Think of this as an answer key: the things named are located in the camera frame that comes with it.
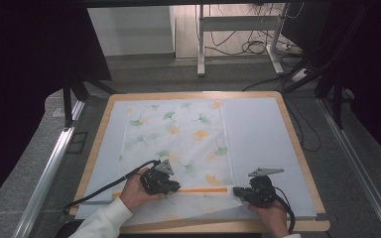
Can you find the white power strip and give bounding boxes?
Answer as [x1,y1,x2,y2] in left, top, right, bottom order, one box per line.
[291,67,313,83]

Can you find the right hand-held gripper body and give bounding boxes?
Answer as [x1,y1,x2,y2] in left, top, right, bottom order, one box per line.
[244,167,285,209]

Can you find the white table mat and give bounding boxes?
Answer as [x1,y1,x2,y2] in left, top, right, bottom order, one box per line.
[74,97,318,221]

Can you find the black metal stand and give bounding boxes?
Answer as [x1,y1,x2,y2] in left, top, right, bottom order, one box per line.
[282,3,378,131]
[62,73,122,129]

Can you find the aluminium rail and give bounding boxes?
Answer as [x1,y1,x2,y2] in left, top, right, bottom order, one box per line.
[317,98,381,238]
[12,99,86,238]

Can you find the white desk frame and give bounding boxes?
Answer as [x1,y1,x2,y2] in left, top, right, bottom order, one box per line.
[196,3,286,77]

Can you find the person's right hand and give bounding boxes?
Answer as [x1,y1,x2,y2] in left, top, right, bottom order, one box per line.
[248,200,290,238]

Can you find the dark floor grille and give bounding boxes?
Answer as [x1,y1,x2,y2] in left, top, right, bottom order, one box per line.
[65,131,89,155]

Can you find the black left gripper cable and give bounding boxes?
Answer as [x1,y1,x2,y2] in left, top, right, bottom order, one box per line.
[62,160,162,214]

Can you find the white panel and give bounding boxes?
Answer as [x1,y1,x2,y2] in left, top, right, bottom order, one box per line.
[86,5,177,58]

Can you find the black cable beside table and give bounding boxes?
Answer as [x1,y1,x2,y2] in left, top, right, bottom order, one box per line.
[284,95,322,154]

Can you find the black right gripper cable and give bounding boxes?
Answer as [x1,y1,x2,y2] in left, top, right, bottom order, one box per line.
[272,185,297,234]

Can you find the dark curtain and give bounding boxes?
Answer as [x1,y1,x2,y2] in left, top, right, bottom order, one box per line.
[0,0,113,214]
[314,0,381,171]

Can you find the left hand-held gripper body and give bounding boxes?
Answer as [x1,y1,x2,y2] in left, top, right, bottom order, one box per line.
[140,159,180,195]

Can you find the person's left hand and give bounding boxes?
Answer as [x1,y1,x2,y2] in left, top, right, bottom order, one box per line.
[119,167,163,211]

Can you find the black floor cables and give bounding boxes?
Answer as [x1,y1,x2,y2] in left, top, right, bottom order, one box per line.
[207,2,304,58]

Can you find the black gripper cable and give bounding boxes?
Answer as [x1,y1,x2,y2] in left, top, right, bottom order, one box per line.
[62,160,162,214]
[272,185,297,234]

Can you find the white leaf print cloth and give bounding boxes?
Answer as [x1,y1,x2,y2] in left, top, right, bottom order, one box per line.
[118,99,257,226]

